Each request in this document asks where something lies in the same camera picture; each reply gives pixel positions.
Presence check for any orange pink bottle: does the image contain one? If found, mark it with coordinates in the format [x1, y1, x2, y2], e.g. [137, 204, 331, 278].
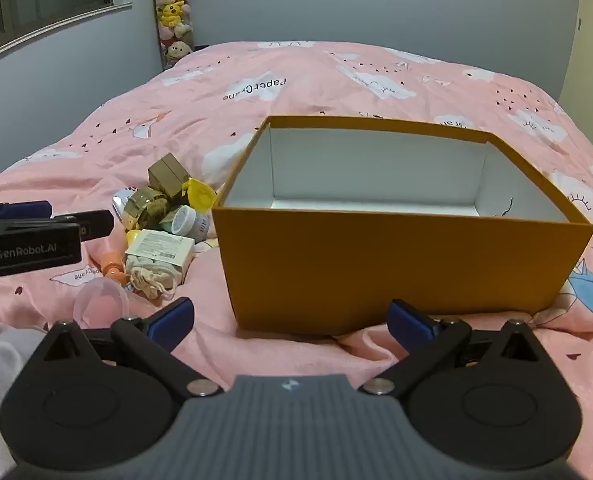
[99, 250, 127, 281]

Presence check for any white cloth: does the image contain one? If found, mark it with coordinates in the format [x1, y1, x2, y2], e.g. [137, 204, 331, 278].
[0, 317, 44, 461]

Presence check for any beige drawstring cloth bag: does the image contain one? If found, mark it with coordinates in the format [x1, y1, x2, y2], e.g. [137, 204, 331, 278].
[125, 255, 186, 302]

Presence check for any gold faceted jar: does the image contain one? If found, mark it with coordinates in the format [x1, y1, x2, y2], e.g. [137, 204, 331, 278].
[125, 186, 172, 233]

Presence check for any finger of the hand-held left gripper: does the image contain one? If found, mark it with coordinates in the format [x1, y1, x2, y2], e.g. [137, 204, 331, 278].
[0, 201, 53, 222]
[51, 210, 114, 241]

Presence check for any pink printed blanket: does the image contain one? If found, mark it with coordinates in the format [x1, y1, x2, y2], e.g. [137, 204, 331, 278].
[0, 40, 593, 480]

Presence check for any white labelled carton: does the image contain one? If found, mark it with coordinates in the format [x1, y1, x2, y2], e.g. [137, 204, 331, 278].
[125, 229, 196, 267]

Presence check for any small white jar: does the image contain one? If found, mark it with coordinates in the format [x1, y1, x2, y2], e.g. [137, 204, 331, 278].
[169, 205, 211, 242]

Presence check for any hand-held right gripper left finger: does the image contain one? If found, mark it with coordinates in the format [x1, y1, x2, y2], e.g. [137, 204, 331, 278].
[24, 297, 222, 401]

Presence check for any white round tin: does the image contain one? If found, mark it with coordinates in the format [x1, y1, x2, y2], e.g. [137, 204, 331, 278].
[110, 189, 136, 226]

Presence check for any column of plush toys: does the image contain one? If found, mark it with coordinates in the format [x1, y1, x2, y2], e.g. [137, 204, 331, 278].
[149, 0, 197, 71]

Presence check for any yellow tape measure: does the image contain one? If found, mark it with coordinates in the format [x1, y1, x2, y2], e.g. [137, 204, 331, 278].
[182, 176, 218, 212]

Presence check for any orange cardboard box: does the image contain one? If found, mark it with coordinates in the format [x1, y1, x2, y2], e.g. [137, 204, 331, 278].
[211, 115, 593, 336]

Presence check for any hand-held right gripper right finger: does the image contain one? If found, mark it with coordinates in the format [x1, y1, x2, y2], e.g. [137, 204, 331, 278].
[361, 299, 560, 401]

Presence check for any small brown box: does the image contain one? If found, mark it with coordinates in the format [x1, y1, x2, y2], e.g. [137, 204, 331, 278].
[148, 155, 190, 198]

